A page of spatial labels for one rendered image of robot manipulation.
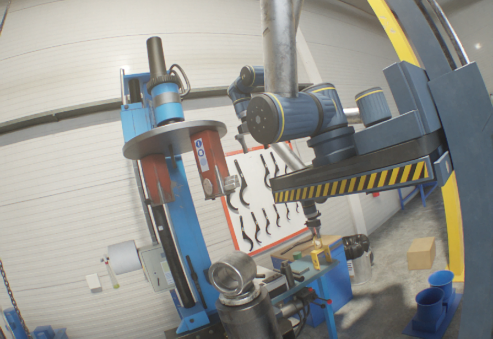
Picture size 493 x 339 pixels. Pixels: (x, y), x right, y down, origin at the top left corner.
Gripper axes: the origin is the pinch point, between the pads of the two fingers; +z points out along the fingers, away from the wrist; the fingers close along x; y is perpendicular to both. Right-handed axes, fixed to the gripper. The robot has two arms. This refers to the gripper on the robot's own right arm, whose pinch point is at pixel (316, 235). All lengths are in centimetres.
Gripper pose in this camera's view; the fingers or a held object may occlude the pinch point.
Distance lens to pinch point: 195.6
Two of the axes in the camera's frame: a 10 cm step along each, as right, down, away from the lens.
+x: 4.3, -2.3, -8.7
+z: 2.7, 9.6, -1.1
